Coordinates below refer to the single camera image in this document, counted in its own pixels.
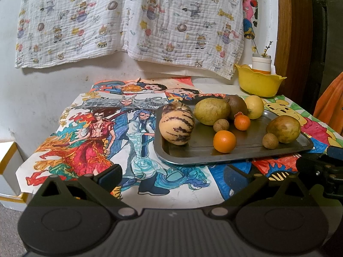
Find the yellow brown passion fruit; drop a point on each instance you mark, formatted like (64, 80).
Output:
(284, 128)

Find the fantasy figures drawing sheet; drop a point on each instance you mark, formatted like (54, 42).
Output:
(93, 144)

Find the metal tray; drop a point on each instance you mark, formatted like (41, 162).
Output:
(241, 147)

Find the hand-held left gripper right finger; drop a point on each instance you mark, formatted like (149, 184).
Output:
(234, 176)

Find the flower twig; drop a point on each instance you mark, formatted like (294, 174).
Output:
(264, 49)

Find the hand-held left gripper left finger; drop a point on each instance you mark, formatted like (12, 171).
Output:
(109, 175)

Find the small orange tangerine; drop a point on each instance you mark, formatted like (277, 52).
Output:
(242, 123)
(224, 142)

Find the brown longan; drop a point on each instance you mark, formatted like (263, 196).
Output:
(221, 125)
(270, 141)

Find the yellow lemon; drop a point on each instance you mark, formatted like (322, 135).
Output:
(256, 107)

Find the cartoon kids drawing sheet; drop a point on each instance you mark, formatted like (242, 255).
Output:
(144, 88)

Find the yellow plastic bowl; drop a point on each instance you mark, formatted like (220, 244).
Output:
(260, 84)

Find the striped pepino melon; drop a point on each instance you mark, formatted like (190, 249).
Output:
(178, 107)
(176, 127)

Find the wall poster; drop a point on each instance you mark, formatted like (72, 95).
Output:
(249, 10)

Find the white and orange cup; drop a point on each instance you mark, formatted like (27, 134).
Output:
(261, 64)

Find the green yellow mango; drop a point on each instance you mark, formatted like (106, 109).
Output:
(211, 111)

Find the white box with gold trim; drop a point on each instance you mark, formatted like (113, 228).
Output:
(10, 171)

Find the orange cloth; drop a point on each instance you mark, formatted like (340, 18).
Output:
(331, 104)

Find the brown kiwi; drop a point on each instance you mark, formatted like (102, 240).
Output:
(237, 107)

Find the wooden door frame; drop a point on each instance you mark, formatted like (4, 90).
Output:
(293, 45)

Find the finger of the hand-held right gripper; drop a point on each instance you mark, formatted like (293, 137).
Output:
(335, 154)
(310, 166)

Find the printed muslin cloth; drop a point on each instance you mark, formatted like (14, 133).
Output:
(185, 24)
(69, 24)

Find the bear drawing sheet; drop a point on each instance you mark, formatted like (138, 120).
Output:
(321, 128)

